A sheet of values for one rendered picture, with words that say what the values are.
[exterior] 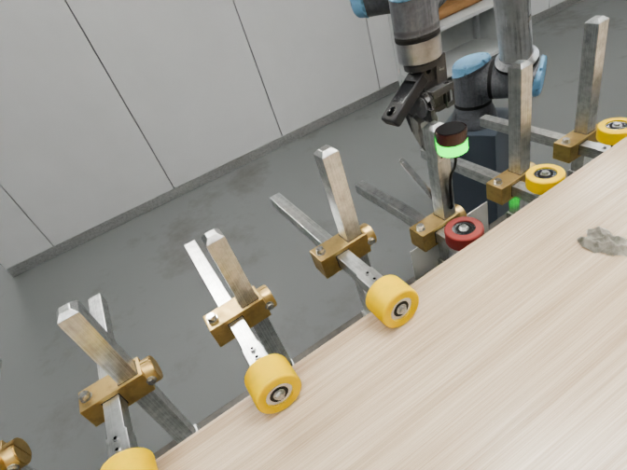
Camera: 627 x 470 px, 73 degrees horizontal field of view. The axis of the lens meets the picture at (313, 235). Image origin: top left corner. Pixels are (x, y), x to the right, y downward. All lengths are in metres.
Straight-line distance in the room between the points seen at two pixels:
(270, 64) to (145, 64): 0.92
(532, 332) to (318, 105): 3.23
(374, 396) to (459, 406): 0.13
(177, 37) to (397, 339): 2.92
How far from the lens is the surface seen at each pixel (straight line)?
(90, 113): 3.43
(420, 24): 0.91
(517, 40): 1.75
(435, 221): 1.04
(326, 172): 0.78
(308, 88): 3.72
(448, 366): 0.74
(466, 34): 4.55
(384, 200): 1.16
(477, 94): 1.91
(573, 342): 0.77
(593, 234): 0.94
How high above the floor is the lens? 1.52
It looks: 36 degrees down
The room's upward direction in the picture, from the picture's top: 20 degrees counter-clockwise
